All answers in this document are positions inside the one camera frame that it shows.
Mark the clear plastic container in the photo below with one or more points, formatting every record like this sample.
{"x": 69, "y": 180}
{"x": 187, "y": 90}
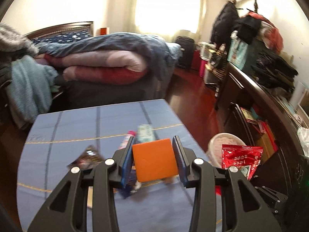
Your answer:
{"x": 207, "y": 50}

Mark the small orange box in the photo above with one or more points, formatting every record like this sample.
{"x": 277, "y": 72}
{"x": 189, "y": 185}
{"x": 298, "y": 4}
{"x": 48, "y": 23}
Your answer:
{"x": 103, "y": 31}

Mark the navy star-printed pillow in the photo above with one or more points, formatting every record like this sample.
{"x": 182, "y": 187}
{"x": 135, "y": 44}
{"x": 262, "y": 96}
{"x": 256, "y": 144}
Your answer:
{"x": 65, "y": 37}

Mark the row of books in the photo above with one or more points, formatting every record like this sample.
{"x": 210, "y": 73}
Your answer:
{"x": 256, "y": 123}

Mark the grey fuzzy garment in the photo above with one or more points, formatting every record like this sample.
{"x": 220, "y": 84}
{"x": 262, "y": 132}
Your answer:
{"x": 14, "y": 38}

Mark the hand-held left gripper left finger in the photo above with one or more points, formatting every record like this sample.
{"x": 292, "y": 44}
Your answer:
{"x": 126, "y": 160}

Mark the black bag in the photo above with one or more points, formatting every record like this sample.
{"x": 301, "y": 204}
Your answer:
{"x": 248, "y": 27}

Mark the dark wooden dresser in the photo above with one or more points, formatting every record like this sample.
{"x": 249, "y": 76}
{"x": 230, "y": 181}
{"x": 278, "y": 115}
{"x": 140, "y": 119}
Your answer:
{"x": 282, "y": 135}

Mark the black jacket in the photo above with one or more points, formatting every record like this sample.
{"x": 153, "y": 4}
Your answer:
{"x": 4, "y": 75}

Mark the pink suitcase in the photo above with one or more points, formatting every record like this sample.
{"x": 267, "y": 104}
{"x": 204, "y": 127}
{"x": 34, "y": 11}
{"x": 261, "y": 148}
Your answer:
{"x": 202, "y": 67}

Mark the teal printed bag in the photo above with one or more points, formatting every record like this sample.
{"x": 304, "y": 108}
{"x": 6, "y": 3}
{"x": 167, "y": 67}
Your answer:
{"x": 237, "y": 52}

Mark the red snack packet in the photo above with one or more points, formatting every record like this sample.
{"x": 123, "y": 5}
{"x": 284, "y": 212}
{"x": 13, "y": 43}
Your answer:
{"x": 239, "y": 158}

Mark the blue checked tablecloth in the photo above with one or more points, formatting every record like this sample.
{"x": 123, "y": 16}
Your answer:
{"x": 72, "y": 130}

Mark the red clothing pile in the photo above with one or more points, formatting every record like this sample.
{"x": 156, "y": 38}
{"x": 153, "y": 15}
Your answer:
{"x": 274, "y": 35}

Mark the stack of dark folded clothes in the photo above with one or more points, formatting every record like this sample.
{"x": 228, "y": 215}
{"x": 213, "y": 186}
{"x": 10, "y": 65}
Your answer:
{"x": 275, "y": 70}

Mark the white pink trash bin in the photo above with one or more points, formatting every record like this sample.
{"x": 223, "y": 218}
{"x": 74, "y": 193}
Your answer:
{"x": 217, "y": 147}

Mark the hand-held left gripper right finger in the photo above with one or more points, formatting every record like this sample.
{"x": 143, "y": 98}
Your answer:
{"x": 178, "y": 159}

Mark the dark snack wrapper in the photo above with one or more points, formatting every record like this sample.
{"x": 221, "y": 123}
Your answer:
{"x": 88, "y": 157}

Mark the hanging black coat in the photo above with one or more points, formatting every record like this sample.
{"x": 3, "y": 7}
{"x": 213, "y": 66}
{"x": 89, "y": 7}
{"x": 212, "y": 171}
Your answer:
{"x": 223, "y": 21}

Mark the colourful candy tube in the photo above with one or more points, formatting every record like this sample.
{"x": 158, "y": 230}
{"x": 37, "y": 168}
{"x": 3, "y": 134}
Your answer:
{"x": 125, "y": 140}

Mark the light blue blanket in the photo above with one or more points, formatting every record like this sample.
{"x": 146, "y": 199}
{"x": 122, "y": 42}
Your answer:
{"x": 29, "y": 87}

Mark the black suitcase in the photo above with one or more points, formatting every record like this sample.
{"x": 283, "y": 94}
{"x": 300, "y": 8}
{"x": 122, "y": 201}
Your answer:
{"x": 184, "y": 50}

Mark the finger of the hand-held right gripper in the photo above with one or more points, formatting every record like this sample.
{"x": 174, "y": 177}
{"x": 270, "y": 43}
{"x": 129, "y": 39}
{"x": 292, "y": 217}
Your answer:
{"x": 270, "y": 193}

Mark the dark wooden headboard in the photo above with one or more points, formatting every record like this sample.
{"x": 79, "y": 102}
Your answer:
{"x": 62, "y": 26}

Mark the blue grey duvet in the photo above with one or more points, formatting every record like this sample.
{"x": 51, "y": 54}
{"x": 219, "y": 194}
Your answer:
{"x": 125, "y": 43}

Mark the green white packet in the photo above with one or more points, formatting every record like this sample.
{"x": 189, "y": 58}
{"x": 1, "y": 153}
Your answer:
{"x": 145, "y": 133}

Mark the pink red folded quilt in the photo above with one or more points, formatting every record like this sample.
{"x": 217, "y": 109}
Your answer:
{"x": 101, "y": 65}

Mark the bright curtained window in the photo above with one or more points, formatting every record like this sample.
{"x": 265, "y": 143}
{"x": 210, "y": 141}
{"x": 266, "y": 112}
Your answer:
{"x": 169, "y": 4}

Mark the bed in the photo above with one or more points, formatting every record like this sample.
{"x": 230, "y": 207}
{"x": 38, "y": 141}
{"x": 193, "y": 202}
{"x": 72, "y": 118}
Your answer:
{"x": 101, "y": 94}

